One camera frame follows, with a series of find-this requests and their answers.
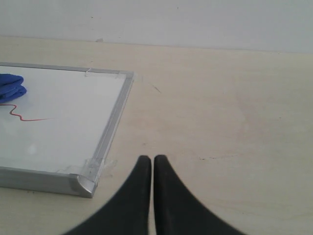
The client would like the white board with metal frame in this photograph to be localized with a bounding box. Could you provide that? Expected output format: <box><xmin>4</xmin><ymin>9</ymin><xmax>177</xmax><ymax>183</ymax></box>
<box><xmin>0</xmin><ymin>62</ymin><xmax>134</xmax><ymax>198</ymax></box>

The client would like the blue cloth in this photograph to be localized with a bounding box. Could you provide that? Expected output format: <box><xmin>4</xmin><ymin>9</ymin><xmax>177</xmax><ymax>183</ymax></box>
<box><xmin>0</xmin><ymin>73</ymin><xmax>27</xmax><ymax>104</ymax></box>

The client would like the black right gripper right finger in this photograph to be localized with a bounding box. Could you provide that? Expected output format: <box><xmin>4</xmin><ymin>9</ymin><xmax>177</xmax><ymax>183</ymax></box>
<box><xmin>153</xmin><ymin>155</ymin><xmax>243</xmax><ymax>235</ymax></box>

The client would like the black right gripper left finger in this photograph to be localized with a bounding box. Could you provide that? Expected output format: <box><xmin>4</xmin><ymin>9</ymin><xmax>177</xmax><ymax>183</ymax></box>
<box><xmin>66</xmin><ymin>155</ymin><xmax>152</xmax><ymax>235</ymax></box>

